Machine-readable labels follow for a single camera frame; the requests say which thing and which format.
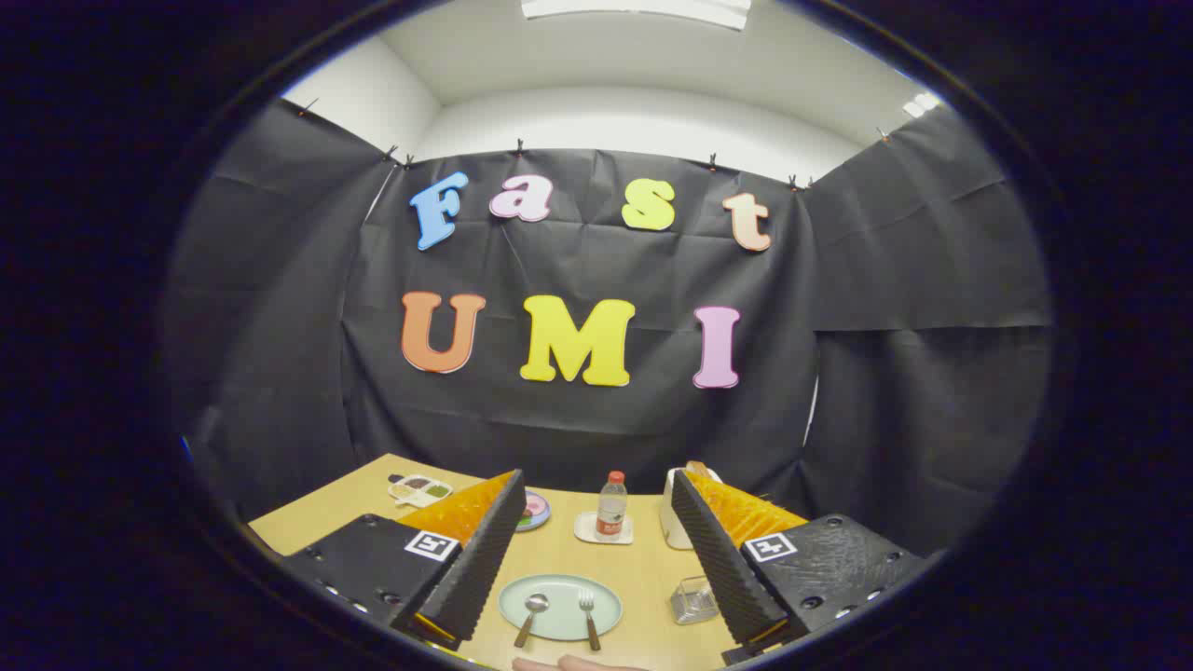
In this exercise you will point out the long ceiling light panel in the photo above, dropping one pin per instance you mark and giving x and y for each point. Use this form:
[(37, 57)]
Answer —
[(634, 9)]

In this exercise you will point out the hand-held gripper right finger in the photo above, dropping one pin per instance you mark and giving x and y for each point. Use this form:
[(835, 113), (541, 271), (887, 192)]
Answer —
[(718, 559)]

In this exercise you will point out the small ceiling light panel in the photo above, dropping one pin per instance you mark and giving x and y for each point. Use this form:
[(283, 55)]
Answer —
[(921, 102)]

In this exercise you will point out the row of small cloth clips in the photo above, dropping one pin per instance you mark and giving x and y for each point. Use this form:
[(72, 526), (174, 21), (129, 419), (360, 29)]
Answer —
[(519, 147)]

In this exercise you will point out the white toaster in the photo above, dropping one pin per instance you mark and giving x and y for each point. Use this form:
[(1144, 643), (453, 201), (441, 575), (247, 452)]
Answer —
[(669, 527)]

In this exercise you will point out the black backdrop cloth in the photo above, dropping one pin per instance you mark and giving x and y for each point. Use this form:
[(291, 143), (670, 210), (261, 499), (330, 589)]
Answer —
[(596, 261)]

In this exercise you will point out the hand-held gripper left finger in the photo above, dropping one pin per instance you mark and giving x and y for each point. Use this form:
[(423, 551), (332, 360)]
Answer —
[(485, 550)]

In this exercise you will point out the blue rimmed colourful plate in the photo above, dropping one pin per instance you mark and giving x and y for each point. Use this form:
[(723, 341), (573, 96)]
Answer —
[(537, 511)]

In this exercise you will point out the square metal drain basket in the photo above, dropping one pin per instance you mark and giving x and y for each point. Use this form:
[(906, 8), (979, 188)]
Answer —
[(692, 601)]

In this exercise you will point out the small white divided sauce dish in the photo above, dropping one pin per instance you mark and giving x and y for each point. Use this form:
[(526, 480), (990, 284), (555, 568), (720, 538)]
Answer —
[(419, 489)]

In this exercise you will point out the pale green plate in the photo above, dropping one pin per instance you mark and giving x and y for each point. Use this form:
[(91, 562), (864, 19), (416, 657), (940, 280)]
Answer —
[(559, 592)]

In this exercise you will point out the small white square tray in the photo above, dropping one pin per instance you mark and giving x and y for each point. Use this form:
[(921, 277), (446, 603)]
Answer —
[(585, 531)]

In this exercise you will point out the clear red capped water bottle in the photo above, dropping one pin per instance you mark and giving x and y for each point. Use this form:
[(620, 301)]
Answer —
[(611, 508)]

